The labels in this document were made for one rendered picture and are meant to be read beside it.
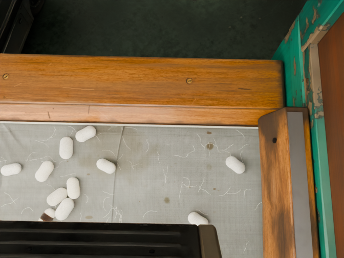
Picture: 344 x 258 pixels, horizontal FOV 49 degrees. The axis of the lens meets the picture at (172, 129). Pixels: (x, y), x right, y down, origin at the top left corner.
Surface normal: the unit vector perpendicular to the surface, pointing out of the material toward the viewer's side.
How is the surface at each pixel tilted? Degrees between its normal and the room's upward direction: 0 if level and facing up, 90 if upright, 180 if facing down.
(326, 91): 90
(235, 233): 0
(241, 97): 0
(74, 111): 45
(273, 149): 67
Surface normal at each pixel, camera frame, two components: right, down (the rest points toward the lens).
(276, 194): -0.92, -0.13
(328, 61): -1.00, -0.02
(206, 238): 0.03, -0.96
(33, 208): 0.01, -0.25
